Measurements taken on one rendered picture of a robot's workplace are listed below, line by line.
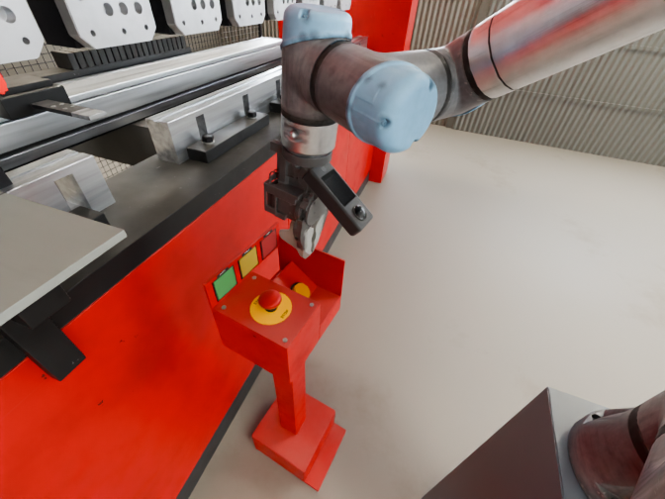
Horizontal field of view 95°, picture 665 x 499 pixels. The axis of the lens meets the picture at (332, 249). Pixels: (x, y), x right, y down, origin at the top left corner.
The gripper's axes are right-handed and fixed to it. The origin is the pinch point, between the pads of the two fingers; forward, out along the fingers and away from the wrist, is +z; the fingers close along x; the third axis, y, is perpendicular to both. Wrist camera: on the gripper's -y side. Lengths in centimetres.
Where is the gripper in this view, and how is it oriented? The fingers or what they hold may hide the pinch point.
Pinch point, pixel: (309, 253)
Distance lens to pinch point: 56.0
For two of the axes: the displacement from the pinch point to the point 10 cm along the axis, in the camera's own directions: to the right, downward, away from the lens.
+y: -8.7, -4.1, 2.6
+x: -4.7, 5.7, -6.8
